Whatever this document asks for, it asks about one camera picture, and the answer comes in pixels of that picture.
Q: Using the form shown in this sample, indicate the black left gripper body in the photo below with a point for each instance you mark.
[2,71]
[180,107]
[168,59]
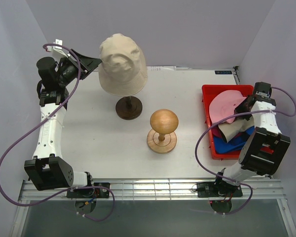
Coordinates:
[79,65]

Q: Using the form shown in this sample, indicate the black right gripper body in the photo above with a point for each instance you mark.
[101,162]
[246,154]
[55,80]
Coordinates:
[244,104]

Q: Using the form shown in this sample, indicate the pink bucket hat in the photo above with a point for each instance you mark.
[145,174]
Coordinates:
[224,104]

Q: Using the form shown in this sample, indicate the cream bucket hat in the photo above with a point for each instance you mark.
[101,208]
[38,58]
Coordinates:
[230,130]

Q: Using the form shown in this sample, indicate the beige bucket hat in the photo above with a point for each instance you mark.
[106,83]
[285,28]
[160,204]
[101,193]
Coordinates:
[123,71]

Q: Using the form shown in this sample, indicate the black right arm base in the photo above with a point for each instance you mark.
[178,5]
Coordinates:
[209,190]

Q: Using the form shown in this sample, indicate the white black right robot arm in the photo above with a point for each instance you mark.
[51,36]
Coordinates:
[265,147]

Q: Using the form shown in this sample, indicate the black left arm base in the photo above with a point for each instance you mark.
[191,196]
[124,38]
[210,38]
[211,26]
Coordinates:
[101,191]

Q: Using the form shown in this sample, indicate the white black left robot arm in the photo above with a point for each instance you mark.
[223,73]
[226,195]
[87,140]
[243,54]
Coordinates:
[47,169]

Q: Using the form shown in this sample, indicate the blue hat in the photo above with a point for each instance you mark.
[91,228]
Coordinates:
[235,144]

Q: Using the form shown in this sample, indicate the red plastic bin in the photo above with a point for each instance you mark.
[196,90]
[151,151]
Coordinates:
[209,92]

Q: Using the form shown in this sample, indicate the cream mannequin head stand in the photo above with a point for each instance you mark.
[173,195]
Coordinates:
[129,108]

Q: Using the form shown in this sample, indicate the light wooden hat stand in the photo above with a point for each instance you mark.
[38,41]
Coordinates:
[161,138]

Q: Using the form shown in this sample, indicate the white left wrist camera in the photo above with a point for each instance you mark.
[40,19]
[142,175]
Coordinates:
[57,51]

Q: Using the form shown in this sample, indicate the aluminium front rail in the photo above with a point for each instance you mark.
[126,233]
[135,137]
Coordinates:
[185,189]

